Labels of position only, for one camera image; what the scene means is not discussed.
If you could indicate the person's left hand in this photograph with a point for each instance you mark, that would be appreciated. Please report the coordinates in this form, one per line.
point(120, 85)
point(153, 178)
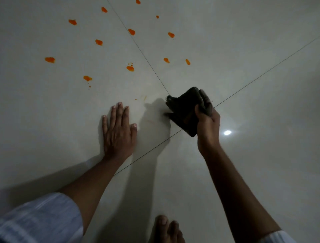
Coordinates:
point(118, 140)

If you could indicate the person's right hand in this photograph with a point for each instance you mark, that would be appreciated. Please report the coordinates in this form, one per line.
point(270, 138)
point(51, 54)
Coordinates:
point(208, 130)

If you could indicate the person's left thumb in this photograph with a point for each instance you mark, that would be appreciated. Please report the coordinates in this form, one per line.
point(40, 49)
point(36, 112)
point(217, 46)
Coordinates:
point(133, 134)

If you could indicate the person's right thumb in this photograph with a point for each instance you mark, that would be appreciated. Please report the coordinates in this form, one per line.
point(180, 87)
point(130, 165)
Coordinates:
point(197, 112)

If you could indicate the person's left middle finger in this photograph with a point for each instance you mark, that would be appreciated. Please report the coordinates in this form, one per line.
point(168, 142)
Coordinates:
point(119, 114)

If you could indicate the person's left little finger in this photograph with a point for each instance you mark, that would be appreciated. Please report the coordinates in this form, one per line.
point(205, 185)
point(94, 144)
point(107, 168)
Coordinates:
point(105, 125)

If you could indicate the dark cleaning cloth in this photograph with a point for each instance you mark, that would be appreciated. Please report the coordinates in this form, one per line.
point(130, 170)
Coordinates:
point(183, 112)

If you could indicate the person's left forearm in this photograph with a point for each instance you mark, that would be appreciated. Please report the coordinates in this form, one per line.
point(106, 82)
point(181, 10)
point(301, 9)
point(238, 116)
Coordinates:
point(92, 182)

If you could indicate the person's right forearm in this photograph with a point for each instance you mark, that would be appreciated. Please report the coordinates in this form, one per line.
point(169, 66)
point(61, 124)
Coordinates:
point(235, 197)

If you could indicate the scatter of orange sauce spots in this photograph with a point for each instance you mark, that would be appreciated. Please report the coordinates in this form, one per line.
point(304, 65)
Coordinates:
point(130, 68)

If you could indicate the person's bare foot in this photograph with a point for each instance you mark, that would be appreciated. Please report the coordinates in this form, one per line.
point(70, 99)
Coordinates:
point(166, 230)

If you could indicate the white striped left sleeve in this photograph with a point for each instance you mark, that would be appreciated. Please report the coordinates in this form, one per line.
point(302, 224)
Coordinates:
point(40, 220)

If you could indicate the white striped sleeve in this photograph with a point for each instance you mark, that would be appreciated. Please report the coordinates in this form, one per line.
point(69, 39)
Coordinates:
point(40, 220)
point(277, 237)

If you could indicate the white striped right sleeve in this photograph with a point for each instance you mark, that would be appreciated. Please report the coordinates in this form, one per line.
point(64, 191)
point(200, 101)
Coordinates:
point(277, 237)

